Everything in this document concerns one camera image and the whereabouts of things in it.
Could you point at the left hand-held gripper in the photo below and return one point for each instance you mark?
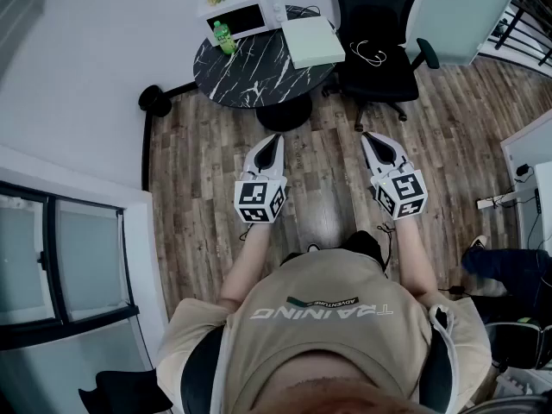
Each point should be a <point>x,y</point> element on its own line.
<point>259,201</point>

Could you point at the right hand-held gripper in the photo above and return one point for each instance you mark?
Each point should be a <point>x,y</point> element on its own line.
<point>401,192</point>

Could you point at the person's left forearm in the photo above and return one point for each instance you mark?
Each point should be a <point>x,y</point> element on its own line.
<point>246,265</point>

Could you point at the person's right forearm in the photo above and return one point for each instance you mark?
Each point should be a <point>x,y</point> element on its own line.
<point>414,261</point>

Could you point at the round black marble table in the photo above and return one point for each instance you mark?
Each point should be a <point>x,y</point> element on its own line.
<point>250,76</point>

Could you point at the white office desk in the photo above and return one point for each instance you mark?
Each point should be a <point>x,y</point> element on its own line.
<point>530,145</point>

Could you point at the black office chair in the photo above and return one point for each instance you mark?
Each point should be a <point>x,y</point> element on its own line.
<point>379,76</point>

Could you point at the person's black shorts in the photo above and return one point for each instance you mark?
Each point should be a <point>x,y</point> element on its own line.
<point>362,242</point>

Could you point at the white power strip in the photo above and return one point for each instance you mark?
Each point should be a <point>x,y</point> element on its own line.
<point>485,203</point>

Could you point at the black round bin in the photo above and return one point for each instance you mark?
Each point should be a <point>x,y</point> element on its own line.
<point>155,101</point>

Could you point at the green drink bottle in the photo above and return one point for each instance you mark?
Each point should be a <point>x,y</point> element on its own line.
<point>224,39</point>

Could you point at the black power adapter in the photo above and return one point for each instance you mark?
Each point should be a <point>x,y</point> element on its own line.
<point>522,170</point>

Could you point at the frosted glass door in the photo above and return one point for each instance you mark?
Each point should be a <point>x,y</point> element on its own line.
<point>466,20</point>

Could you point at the beige printed t-shirt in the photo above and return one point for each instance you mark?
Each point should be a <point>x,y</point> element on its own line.
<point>323,352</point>

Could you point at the black framed window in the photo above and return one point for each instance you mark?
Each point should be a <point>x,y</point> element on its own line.
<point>60,252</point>

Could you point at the black backpack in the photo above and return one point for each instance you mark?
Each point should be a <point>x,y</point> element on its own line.
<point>513,343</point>

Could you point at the white storage crate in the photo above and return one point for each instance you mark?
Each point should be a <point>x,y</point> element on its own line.
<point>522,386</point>

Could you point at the black bag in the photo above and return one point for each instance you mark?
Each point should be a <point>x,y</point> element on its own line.
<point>125,390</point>

